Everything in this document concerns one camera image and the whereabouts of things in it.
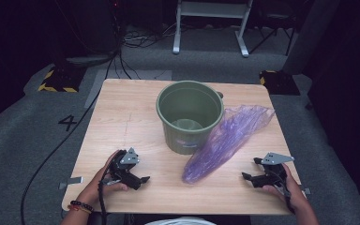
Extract dark equipment stand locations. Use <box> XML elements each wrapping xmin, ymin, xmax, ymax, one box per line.
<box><xmin>51</xmin><ymin>0</ymin><xmax>124</xmax><ymax>69</ymax></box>

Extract left hand-held gripper black cable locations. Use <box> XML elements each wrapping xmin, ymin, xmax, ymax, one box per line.
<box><xmin>97</xmin><ymin>168</ymin><xmax>113</xmax><ymax>225</ymax></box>

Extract long black floor cable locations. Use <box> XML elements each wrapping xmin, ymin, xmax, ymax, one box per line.
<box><xmin>20</xmin><ymin>50</ymin><xmax>121</xmax><ymax>225</ymax></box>

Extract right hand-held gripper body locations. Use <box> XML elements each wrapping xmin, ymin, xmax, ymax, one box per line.
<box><xmin>255</xmin><ymin>152</ymin><xmax>295</xmax><ymax>189</ymax></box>

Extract person's white clothing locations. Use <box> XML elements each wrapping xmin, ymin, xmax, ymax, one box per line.
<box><xmin>144</xmin><ymin>216</ymin><xmax>218</xmax><ymax>225</ymax></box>

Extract tangle of floor cables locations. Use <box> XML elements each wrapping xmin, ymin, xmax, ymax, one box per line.
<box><xmin>121</xmin><ymin>22</ymin><xmax>177</xmax><ymax>50</ymax></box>

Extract black tripod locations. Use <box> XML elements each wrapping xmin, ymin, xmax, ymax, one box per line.
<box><xmin>248</xmin><ymin>8</ymin><xmax>298</xmax><ymax>57</ymax></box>

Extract person's right hand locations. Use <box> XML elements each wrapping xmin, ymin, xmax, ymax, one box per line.
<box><xmin>262</xmin><ymin>163</ymin><xmax>308</xmax><ymax>211</ymax></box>

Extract purple plastic bag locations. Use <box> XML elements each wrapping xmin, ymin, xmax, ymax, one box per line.
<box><xmin>181</xmin><ymin>104</ymin><xmax>277</xmax><ymax>185</ymax></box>

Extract green plastic bucket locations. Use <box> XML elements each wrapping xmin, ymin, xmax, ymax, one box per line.
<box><xmin>155</xmin><ymin>80</ymin><xmax>225</xmax><ymax>156</ymax></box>

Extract right hand-held gripper black cable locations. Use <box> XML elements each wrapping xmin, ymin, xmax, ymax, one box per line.
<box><xmin>274</xmin><ymin>172</ymin><xmax>296</xmax><ymax>216</ymax></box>

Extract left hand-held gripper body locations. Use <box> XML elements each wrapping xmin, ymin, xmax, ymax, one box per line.
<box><xmin>107</xmin><ymin>147</ymin><xmax>141</xmax><ymax>182</ymax></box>

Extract black beaded bracelet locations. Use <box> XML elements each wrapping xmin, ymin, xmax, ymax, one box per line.
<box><xmin>69</xmin><ymin>200</ymin><xmax>95</xmax><ymax>213</ymax></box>

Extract white metal stand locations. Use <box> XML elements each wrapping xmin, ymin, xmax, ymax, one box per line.
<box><xmin>172</xmin><ymin>0</ymin><xmax>254</xmax><ymax>58</ymax></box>

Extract red orange bracelet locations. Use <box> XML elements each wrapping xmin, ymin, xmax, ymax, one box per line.
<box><xmin>67</xmin><ymin>203</ymin><xmax>93</xmax><ymax>216</ymax></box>

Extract hand-held gripper black cable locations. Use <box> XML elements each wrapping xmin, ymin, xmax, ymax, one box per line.
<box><xmin>97</xmin><ymin>168</ymin><xmax>113</xmax><ymax>225</ymax></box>
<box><xmin>274</xmin><ymin>172</ymin><xmax>296</xmax><ymax>216</ymax></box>

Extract person's left hand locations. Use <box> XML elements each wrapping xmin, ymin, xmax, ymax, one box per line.
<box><xmin>80</xmin><ymin>149</ymin><xmax>129</xmax><ymax>206</ymax></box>

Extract yellow black striped base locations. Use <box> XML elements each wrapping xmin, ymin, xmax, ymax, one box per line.
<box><xmin>37</xmin><ymin>65</ymin><xmax>87</xmax><ymax>94</ymax></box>
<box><xmin>259</xmin><ymin>69</ymin><xmax>302</xmax><ymax>97</ymax></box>

